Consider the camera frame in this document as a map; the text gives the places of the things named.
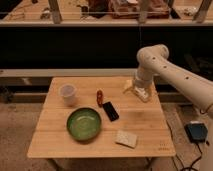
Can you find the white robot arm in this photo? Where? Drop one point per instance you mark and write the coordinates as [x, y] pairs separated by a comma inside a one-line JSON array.
[[154, 60]]

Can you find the white ceramic cup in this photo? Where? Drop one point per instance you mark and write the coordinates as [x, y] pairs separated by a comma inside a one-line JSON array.
[[68, 93]]

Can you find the wooden table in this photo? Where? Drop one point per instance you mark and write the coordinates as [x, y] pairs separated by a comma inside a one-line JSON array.
[[146, 120]]

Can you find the black rectangular eraser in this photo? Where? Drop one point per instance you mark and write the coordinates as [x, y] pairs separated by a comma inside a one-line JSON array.
[[110, 111]]

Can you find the dark foot pedal box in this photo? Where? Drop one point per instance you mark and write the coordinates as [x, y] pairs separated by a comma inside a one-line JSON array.
[[196, 132]]

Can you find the green ceramic bowl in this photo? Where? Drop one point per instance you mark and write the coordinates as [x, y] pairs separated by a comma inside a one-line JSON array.
[[84, 124]]

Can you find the red small toy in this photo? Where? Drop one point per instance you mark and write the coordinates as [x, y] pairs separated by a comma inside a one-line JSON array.
[[99, 98]]

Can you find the wooden workbench with clutter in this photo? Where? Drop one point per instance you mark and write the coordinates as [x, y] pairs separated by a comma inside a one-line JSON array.
[[106, 12]]

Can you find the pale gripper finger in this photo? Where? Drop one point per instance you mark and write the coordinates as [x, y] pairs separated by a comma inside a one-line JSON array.
[[144, 95], [128, 86]]

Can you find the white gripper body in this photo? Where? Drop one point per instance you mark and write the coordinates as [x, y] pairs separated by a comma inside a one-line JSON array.
[[142, 85]]

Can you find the beige sponge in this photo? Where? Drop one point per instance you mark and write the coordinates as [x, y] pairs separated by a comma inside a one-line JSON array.
[[126, 138]]

